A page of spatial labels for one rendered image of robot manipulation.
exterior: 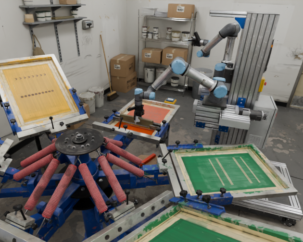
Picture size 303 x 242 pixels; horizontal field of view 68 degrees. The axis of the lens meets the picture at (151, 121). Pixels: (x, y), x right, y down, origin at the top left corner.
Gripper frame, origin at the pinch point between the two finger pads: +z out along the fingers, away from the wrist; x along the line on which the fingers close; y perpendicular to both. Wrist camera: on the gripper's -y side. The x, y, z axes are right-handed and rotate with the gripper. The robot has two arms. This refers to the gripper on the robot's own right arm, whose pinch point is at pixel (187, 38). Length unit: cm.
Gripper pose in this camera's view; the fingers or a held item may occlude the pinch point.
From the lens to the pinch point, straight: 301.1
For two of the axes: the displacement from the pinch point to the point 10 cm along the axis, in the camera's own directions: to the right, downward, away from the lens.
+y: 0.6, 8.2, 5.8
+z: -7.4, -3.6, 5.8
